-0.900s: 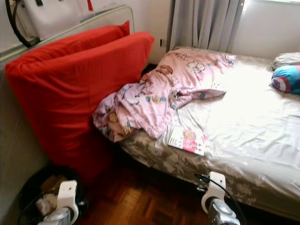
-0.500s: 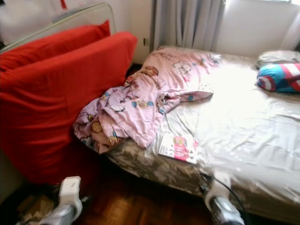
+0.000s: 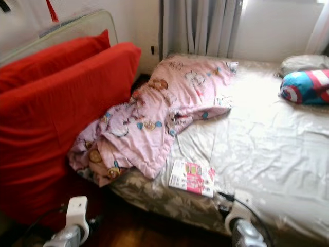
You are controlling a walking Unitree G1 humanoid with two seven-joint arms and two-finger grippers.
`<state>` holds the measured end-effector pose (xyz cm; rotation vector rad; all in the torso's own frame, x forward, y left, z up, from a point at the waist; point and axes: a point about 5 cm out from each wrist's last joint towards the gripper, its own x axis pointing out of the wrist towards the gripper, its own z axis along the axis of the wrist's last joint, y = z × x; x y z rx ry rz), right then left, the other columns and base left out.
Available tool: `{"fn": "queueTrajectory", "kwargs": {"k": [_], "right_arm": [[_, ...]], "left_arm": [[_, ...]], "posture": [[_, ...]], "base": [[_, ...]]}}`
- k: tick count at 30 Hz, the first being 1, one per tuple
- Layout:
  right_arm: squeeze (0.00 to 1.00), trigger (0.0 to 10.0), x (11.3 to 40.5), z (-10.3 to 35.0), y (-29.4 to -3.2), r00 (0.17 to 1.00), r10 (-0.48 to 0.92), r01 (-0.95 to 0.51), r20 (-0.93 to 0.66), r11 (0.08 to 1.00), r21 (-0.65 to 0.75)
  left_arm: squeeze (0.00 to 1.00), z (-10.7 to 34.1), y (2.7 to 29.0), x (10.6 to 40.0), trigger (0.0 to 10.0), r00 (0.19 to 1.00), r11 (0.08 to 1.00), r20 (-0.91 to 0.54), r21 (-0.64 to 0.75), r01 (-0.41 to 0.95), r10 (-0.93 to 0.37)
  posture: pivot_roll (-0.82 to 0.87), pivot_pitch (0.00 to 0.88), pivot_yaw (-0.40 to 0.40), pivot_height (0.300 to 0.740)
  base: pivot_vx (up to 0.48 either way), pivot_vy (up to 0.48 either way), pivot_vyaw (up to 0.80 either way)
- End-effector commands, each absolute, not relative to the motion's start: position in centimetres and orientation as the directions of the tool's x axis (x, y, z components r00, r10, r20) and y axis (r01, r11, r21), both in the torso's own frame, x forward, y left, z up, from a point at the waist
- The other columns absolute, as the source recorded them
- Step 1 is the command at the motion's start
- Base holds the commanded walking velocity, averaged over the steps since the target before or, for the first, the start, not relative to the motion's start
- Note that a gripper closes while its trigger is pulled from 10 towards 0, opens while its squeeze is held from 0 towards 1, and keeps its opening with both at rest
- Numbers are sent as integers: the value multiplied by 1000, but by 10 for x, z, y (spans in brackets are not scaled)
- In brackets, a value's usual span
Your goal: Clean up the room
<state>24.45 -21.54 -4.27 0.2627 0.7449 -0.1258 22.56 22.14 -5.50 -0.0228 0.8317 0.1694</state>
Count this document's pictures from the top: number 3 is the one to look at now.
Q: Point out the pink white book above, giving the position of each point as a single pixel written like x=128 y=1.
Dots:
x=193 y=178

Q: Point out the pink cartoon print blanket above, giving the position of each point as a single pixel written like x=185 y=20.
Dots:
x=159 y=108

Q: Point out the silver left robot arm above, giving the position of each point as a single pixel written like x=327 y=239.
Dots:
x=64 y=238

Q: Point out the bed with beige floral sheet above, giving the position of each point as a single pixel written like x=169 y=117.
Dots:
x=262 y=139

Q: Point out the red white blue bolster pillow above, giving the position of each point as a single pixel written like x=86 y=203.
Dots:
x=306 y=87

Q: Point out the large red covered mattress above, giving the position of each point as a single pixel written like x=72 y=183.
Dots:
x=46 y=139

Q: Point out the light grey pillow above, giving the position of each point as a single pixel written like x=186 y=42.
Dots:
x=303 y=63

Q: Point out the red covered cushion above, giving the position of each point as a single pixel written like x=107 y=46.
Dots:
x=51 y=62

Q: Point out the green white quilted mattress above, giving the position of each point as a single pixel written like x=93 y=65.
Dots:
x=82 y=28

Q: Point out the red hanging tassel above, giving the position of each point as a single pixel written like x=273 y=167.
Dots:
x=52 y=11

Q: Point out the small wall outlet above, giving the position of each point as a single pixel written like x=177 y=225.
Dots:
x=153 y=50

